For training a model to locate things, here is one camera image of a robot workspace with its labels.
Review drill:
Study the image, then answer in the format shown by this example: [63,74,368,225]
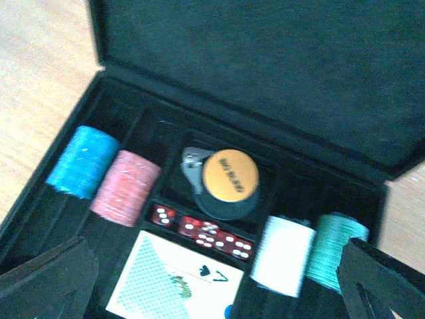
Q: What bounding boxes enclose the white poker chip stack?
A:
[250,215,316,298]

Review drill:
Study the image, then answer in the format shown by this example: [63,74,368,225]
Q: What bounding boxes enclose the black poker set case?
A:
[1,1,424,318]

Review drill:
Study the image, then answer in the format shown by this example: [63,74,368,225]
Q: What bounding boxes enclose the blue playing card deck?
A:
[106,231,244,318]

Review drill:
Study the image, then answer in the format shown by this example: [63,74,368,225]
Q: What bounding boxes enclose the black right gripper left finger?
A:
[1,237,99,318]

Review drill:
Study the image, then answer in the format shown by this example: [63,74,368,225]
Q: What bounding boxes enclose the red die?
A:
[198,221,220,239]
[222,233,253,261]
[195,232,224,250]
[151,205,177,228]
[177,216,201,238]

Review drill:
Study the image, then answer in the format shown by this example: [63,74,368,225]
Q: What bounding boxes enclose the orange dealer button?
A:
[202,149,260,203]

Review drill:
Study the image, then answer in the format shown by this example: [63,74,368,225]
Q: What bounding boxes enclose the small metal case key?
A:
[181,147,214,195]

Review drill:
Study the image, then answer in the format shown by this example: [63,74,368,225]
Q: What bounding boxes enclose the red poker chip stack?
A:
[90,150,161,227]

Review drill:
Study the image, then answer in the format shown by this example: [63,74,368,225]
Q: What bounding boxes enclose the green poker chip stack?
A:
[305,212,369,293]

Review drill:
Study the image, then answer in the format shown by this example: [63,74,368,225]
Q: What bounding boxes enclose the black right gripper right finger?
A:
[337,238,424,318]

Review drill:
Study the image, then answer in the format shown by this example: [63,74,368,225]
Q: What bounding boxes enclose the blue poker chip stack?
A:
[46,126,120,199]

